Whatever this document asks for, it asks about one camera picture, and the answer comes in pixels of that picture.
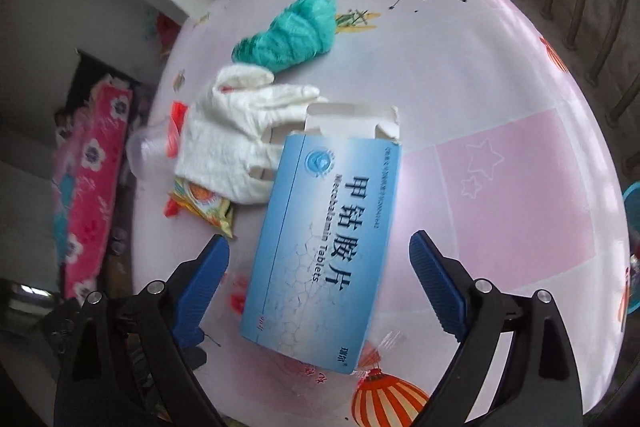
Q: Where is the blue plastic mesh trash basket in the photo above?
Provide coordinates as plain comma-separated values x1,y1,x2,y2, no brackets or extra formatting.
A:
623,182,640,315

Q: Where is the blue medicine tablet box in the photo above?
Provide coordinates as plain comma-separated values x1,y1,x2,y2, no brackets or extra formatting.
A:
240,103,401,374

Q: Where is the colourful snack wrapper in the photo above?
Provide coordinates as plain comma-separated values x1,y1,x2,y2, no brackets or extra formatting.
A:
164,178,234,239

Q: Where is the clear plastic cup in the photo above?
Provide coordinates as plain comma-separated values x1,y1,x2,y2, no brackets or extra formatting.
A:
126,118,180,179

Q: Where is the teal yarn bundle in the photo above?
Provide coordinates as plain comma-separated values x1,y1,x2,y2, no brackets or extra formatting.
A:
231,0,337,72

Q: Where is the pink floral quilt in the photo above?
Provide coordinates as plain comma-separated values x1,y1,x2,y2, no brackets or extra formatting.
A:
52,75,134,303

